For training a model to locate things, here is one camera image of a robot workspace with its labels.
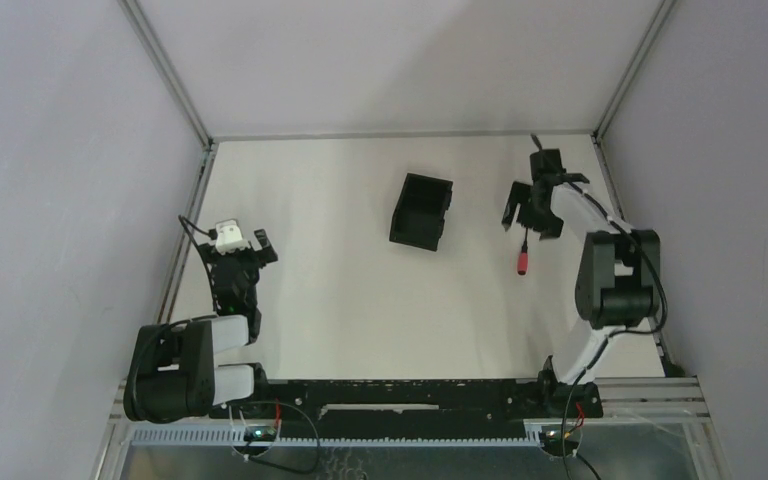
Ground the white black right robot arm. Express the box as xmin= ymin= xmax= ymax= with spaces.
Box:
xmin=531 ymin=173 xmax=669 ymax=416

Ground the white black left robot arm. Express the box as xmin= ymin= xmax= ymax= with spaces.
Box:
xmin=124 ymin=217 xmax=543 ymax=438

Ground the black plastic bin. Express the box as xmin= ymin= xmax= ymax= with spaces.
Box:
xmin=389 ymin=173 xmax=453 ymax=252

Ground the left control board wiring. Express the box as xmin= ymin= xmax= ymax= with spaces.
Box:
xmin=227 ymin=400 xmax=322 ymax=476

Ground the control board wiring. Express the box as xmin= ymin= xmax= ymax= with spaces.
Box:
xmin=227 ymin=400 xmax=322 ymax=476
xmin=540 ymin=401 xmax=604 ymax=480

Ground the right control board wiring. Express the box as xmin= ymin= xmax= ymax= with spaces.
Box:
xmin=540 ymin=401 xmax=604 ymax=480

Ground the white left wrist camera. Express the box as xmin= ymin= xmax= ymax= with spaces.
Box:
xmin=208 ymin=219 xmax=252 ymax=255

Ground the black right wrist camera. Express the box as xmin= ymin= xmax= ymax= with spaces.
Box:
xmin=529 ymin=134 xmax=566 ymax=181

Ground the white cable duct strip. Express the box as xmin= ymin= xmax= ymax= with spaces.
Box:
xmin=130 ymin=425 xmax=543 ymax=448

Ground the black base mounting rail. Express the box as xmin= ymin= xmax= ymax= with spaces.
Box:
xmin=209 ymin=379 xmax=604 ymax=439

